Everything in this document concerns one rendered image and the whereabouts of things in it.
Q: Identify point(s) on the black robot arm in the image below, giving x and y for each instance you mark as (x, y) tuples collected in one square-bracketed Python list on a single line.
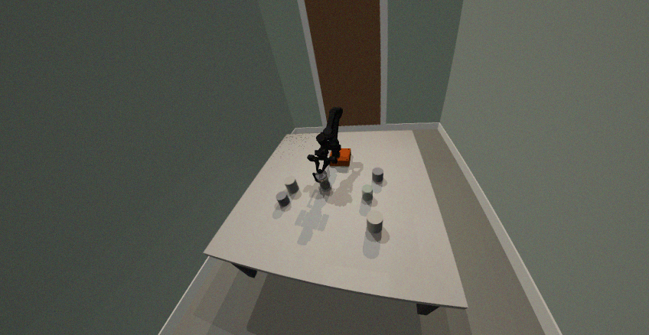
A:
[(329, 137)]

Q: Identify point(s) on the glass french press with black knob plunger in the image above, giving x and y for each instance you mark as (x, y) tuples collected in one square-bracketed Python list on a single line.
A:
[(323, 180)]

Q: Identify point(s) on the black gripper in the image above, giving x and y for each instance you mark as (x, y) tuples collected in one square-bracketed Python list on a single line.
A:
[(326, 160)]

